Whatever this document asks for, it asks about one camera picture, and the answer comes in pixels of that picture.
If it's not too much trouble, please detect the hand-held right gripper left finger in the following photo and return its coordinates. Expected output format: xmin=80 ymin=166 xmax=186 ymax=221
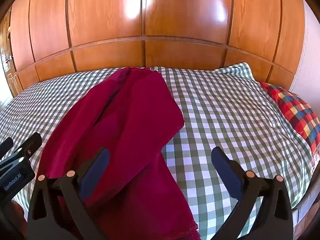
xmin=27 ymin=147 xmax=110 ymax=240

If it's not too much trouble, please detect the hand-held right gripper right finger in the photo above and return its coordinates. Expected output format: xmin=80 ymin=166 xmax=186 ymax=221
xmin=211 ymin=146 xmax=294 ymax=240

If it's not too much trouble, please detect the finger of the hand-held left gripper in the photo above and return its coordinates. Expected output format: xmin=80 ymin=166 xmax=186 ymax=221
xmin=0 ymin=137 xmax=14 ymax=158
xmin=15 ymin=132 xmax=42 ymax=160

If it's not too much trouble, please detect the dark red garment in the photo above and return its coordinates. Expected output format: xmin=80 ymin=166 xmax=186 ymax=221
xmin=38 ymin=67 xmax=200 ymax=240

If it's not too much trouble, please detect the green white checkered bed cover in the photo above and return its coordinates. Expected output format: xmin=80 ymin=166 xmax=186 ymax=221
xmin=0 ymin=62 xmax=314 ymax=240

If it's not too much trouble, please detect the bed mattress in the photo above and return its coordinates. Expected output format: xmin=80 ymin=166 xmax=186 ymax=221
xmin=292 ymin=166 xmax=320 ymax=234

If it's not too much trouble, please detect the red plaid cloth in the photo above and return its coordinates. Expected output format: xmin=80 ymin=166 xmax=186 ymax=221
xmin=260 ymin=81 xmax=320 ymax=153

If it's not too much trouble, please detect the wooden door with handle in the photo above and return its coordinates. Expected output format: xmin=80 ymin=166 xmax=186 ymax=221
xmin=0 ymin=11 xmax=18 ymax=103

